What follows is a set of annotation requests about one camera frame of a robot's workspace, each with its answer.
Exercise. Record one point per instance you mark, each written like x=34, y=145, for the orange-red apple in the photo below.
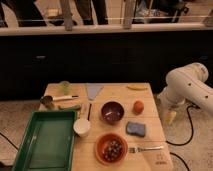
x=138, y=107

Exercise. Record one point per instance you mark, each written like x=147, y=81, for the blue sponge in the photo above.
x=136, y=129

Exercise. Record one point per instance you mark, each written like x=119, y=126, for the grey triangular cloth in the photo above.
x=93, y=90

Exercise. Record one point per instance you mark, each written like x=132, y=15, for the yellowish translucent gripper finger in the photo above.
x=171, y=116

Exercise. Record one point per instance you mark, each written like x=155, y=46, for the orange bowl with grapes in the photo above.
x=110, y=149

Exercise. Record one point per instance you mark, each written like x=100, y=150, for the purple bowl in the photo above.
x=112, y=112

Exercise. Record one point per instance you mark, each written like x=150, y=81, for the green translucent cup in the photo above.
x=64, y=87

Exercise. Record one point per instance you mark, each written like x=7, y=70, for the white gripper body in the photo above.
x=170, y=99

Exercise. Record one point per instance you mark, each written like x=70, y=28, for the metal can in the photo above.
x=47, y=101

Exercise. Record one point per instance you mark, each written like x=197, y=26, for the silver fork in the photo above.
x=134, y=150

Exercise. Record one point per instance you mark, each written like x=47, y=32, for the yellow banana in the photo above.
x=137, y=88

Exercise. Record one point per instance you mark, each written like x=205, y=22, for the white paper cup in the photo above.
x=82, y=127

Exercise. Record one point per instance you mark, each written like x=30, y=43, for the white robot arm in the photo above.
x=186, y=83

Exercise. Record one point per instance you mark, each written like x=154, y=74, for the wooden handled knife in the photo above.
x=85, y=111

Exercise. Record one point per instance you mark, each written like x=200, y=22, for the green plastic tray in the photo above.
x=48, y=142

